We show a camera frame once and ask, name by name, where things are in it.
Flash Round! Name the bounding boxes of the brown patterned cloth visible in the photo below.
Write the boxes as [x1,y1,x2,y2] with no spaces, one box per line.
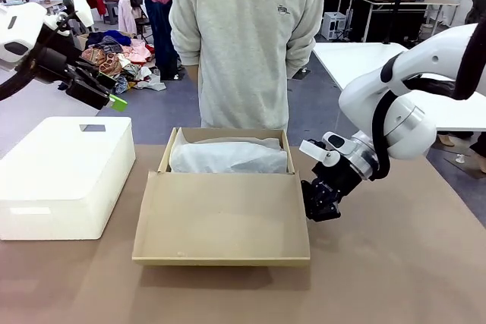
[80,46,123,77]

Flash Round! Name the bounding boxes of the large white table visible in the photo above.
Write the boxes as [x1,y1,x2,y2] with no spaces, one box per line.
[313,42,486,132]

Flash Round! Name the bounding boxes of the pink crumpled cloth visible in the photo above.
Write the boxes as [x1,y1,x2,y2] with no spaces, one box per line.
[119,37,156,64]

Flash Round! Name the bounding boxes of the black folding chair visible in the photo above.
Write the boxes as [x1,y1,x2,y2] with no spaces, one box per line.
[132,1,153,41]

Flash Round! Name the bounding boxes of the white crumpled cloth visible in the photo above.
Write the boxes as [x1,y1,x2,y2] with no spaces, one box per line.
[134,66,168,93]

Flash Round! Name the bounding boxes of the white plastic storage box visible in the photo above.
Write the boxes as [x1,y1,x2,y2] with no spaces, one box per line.
[0,116,137,241]

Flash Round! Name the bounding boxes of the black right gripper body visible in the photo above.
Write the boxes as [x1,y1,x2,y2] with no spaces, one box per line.
[311,154,365,204]

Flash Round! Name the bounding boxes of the white tissue paper sheet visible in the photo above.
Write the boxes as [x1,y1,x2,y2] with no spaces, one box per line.
[169,128,289,175]

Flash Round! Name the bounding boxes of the black stand pole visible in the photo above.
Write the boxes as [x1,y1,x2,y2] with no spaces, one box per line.
[382,0,417,45]

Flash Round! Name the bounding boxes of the person in grey sweatshirt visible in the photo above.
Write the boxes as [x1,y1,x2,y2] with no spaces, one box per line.
[169,0,326,131]

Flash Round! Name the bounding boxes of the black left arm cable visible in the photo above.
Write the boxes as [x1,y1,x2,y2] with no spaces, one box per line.
[0,54,41,102]

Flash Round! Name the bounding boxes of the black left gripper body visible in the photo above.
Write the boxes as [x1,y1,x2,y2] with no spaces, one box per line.
[32,46,87,92]

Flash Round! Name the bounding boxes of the brown cardboard shoe box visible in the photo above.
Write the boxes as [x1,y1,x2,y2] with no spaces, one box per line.
[131,126,311,267]

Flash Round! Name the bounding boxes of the wood-top lab desk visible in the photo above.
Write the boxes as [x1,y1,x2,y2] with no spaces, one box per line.
[358,0,461,60]

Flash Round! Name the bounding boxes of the blue crumpled cloth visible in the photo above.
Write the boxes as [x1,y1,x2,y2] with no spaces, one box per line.
[101,29,132,46]

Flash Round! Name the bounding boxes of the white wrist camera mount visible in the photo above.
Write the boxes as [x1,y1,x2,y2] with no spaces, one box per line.
[56,0,95,33]
[298,139,342,168]

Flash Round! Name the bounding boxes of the blue-grey plaid cloth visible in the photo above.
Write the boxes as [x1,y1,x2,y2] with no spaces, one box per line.
[112,75,129,96]

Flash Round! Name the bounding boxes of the dark grey crumpled cloth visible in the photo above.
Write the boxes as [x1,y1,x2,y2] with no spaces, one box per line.
[85,32,125,55]

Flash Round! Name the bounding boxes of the pale pink draped garment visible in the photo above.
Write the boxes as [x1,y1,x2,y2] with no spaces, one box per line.
[118,0,137,36]

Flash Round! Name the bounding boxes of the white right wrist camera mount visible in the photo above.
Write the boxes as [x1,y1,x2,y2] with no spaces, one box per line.
[298,139,342,168]

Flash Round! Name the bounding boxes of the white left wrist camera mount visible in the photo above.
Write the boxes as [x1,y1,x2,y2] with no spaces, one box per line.
[56,0,95,33]

